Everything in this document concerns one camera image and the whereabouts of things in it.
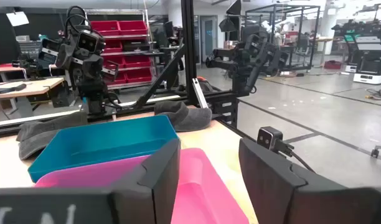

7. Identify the grey door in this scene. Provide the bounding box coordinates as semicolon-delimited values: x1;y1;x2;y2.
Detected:
200;15;219;63

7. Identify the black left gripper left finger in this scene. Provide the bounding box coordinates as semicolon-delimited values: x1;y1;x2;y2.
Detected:
109;138;181;224

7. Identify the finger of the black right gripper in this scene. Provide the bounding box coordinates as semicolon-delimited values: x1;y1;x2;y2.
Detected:
82;54;105;80
54;42;75;70

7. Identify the pink translucent plastic bin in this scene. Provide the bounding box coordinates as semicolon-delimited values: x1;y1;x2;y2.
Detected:
34;147;250;224

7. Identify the black camera cable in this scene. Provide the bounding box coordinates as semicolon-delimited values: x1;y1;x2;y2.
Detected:
276;139;316;174

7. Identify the grey cloth towel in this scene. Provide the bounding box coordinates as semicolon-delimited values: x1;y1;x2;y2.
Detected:
0;93;240;138

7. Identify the silver aluminium bar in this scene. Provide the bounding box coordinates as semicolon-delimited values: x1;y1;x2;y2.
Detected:
191;77;209;110

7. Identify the black aluminium frame post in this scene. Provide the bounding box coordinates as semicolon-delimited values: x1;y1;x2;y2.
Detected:
180;0;200;106

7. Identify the metal shelf rack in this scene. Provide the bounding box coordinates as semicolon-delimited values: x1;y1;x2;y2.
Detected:
83;8;159;91

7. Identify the black studio light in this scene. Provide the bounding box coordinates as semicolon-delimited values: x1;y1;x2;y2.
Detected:
218;0;243;34

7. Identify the white mobile machine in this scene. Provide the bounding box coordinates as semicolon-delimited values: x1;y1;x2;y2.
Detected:
352;35;381;85

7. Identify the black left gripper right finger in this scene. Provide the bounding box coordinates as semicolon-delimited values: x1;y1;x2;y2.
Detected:
238;136;377;224

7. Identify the wooden workbench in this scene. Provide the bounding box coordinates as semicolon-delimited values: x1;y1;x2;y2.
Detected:
0;77;65;101

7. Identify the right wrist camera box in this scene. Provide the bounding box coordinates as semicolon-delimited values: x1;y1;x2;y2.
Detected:
76;29;106;54

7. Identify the black diagonal frame brace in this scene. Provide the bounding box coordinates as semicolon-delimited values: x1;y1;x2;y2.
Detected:
133;43;185;110

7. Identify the red box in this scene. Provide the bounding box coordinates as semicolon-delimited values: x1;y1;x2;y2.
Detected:
323;60;343;70

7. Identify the red storage bin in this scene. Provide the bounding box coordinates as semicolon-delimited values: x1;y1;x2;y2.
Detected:
123;55;153;69
90;20;121;37
118;19;149;36
125;67;153;83
103;40;124;54

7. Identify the white paper sheet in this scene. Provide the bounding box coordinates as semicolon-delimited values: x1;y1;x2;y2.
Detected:
6;11;30;27

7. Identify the blue plastic bin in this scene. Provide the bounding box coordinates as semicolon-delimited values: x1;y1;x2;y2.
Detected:
27;114;180;184

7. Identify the yellow floor cable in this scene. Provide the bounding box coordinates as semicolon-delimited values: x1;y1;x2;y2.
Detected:
364;88;381;101

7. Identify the black cage frame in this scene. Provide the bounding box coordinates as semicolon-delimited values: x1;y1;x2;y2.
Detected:
245;3;321;72

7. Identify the small grey table camera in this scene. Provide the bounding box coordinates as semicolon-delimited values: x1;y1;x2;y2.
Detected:
256;126;285;151

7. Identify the black storage bin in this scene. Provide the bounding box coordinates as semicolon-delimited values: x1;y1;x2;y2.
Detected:
121;39;151;52

